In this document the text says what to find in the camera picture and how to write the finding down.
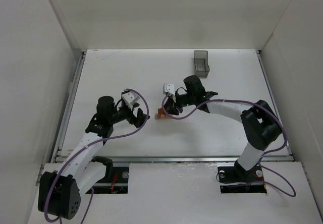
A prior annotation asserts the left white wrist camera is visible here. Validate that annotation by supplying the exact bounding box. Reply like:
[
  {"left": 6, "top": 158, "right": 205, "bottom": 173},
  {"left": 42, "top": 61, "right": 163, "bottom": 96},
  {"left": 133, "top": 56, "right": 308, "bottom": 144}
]
[{"left": 121, "top": 91, "right": 140, "bottom": 110}]

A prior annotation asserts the smoky transparent plastic bin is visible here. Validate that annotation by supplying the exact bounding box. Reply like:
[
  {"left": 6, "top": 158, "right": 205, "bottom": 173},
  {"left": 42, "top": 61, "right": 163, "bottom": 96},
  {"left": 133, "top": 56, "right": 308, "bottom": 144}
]
[{"left": 194, "top": 50, "right": 210, "bottom": 78}]

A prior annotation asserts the aluminium front rail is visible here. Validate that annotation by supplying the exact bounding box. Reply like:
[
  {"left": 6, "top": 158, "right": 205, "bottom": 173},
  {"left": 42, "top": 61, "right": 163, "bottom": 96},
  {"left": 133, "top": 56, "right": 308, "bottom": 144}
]
[{"left": 55, "top": 154, "right": 294, "bottom": 164}]

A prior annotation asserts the orange triangular wood block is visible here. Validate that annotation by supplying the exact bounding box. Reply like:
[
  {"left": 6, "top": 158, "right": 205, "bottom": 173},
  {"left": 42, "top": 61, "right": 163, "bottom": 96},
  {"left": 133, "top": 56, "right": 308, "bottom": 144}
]
[{"left": 157, "top": 108, "right": 165, "bottom": 115}]

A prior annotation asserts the long light wood block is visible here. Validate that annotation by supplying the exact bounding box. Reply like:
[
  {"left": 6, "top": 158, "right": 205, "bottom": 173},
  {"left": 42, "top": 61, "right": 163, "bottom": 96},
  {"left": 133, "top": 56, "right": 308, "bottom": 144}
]
[{"left": 154, "top": 114, "right": 172, "bottom": 120}]

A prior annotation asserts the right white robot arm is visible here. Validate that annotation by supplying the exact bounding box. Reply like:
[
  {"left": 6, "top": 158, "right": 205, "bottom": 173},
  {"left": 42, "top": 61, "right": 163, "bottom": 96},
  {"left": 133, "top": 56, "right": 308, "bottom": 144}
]
[{"left": 162, "top": 75, "right": 283, "bottom": 179}]

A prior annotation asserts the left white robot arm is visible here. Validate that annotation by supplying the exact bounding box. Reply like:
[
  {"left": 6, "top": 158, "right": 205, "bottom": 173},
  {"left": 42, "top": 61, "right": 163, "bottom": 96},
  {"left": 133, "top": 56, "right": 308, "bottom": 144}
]
[{"left": 37, "top": 89, "right": 149, "bottom": 223}]

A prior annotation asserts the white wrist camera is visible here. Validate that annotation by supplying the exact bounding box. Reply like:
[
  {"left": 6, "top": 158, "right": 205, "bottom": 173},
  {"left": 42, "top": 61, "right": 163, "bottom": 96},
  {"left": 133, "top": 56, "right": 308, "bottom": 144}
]
[
  {"left": 121, "top": 91, "right": 140, "bottom": 110},
  {"left": 163, "top": 83, "right": 176, "bottom": 102}
]

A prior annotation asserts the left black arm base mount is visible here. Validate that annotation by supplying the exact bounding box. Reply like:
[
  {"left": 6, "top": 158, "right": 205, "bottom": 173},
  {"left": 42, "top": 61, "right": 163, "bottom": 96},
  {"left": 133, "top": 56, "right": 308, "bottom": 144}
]
[{"left": 92, "top": 156, "right": 129, "bottom": 194}]

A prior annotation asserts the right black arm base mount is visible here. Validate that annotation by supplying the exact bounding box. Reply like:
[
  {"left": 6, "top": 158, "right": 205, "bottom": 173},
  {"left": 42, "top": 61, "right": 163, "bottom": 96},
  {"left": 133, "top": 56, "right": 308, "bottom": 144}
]
[{"left": 217, "top": 164, "right": 267, "bottom": 194}]

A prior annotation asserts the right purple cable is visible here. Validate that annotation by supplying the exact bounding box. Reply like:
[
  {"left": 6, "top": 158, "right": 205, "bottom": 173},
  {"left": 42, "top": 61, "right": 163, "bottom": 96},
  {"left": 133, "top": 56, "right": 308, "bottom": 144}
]
[{"left": 161, "top": 94, "right": 296, "bottom": 197}]

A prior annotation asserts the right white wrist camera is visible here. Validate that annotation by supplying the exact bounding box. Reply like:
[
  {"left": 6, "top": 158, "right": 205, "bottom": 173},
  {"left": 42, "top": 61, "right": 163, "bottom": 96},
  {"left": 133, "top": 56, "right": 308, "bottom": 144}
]
[{"left": 163, "top": 83, "right": 176, "bottom": 102}]

